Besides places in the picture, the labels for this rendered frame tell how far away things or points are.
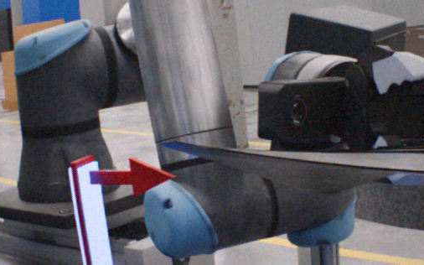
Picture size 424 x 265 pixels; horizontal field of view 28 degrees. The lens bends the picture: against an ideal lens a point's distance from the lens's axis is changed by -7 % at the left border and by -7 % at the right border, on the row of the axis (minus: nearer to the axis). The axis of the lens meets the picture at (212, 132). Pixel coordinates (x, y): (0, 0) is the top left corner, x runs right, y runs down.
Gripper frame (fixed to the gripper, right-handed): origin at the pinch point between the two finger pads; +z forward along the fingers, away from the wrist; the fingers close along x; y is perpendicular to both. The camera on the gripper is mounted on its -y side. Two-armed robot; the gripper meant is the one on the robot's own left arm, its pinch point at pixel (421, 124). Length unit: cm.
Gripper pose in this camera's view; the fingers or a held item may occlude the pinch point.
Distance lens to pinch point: 63.2
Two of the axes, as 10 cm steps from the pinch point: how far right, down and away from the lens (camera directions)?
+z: 2.4, 1.2, -9.6
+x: 0.0, 9.9, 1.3
